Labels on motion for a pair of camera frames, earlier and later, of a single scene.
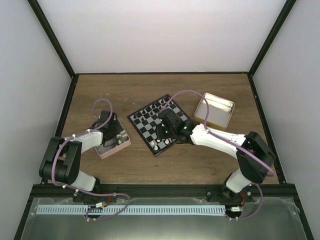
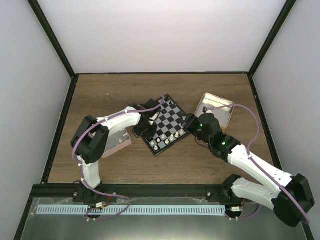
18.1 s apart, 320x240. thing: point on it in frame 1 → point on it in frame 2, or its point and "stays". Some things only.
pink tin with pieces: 122,140 stays
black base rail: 57,192 stays
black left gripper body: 115,131 → 144,130
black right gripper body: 162,135 → 192,128
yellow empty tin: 221,112 stays
